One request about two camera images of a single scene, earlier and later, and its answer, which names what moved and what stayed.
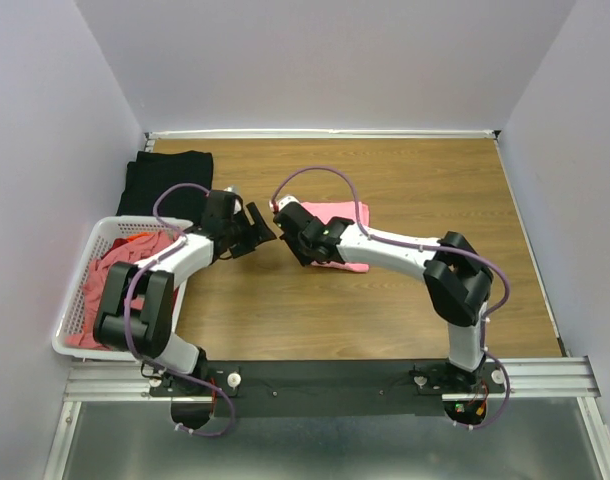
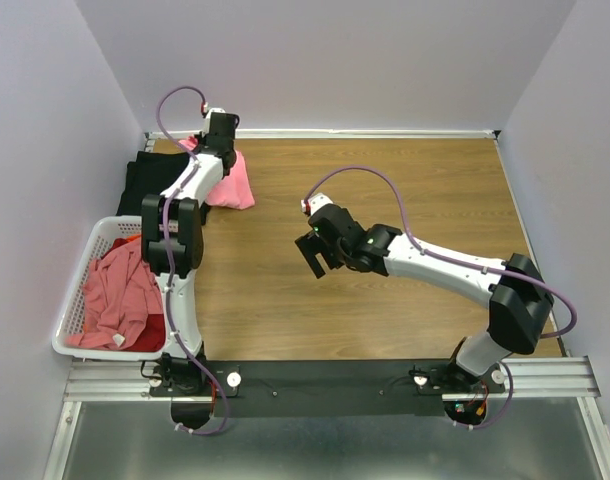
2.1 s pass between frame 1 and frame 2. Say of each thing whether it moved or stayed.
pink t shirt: moved
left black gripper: moved
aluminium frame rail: stayed
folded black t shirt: stayed
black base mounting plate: stayed
